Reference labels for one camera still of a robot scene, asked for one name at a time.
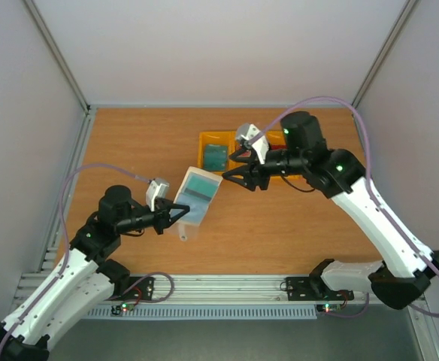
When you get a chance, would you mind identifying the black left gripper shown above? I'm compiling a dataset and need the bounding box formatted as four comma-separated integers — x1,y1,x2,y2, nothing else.
117,199,189,235

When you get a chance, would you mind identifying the beige card holder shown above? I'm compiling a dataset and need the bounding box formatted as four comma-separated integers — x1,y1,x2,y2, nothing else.
173,166,223,241

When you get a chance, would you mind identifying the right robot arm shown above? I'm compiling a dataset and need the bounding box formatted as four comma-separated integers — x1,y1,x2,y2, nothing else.
223,111,439,310

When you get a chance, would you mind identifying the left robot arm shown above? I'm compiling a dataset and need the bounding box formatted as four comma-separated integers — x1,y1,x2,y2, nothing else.
0,184,190,360

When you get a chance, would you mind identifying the pink red card in bin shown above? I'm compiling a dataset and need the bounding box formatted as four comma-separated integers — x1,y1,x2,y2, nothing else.
240,150,251,158

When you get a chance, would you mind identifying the green card in bin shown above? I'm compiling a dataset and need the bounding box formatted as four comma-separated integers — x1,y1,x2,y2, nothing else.
202,144,228,171

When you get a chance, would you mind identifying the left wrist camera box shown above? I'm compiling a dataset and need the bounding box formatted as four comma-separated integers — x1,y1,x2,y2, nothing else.
145,177,170,211

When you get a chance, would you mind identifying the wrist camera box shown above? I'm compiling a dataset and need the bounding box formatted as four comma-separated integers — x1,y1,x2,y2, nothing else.
145,177,170,211
235,123,270,163

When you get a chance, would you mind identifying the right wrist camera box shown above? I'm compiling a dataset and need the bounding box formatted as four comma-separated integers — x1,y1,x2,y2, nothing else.
235,123,270,163

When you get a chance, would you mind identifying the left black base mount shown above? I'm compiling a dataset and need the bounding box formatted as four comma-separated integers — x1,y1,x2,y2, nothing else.
107,276,155,302

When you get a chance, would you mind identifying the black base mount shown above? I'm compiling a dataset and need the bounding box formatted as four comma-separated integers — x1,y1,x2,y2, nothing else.
280,276,355,303
107,276,155,302

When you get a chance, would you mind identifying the grey slotted cable duct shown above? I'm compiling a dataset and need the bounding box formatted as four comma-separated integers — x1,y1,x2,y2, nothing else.
84,305,316,321

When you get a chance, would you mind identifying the aluminium front rail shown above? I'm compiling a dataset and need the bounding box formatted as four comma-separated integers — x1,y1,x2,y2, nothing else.
11,273,365,310

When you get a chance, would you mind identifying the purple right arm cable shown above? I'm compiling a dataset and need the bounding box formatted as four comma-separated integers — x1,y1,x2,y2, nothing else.
251,96,439,319

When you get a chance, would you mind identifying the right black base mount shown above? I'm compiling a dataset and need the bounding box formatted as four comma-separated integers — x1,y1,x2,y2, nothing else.
280,276,355,303

